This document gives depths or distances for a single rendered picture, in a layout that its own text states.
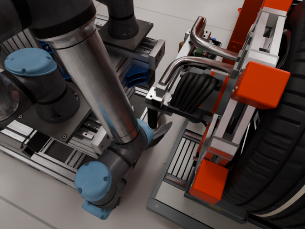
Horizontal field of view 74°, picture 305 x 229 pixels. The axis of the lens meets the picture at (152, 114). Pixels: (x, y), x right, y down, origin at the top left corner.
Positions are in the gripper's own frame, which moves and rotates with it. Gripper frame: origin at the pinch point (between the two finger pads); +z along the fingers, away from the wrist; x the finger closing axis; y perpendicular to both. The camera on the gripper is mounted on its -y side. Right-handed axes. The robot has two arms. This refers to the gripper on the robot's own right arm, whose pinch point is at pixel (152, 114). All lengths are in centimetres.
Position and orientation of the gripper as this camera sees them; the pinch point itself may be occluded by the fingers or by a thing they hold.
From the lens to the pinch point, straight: 71.3
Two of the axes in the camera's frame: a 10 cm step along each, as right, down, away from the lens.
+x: -9.0, -3.6, 2.3
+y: 0.0, -5.4, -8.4
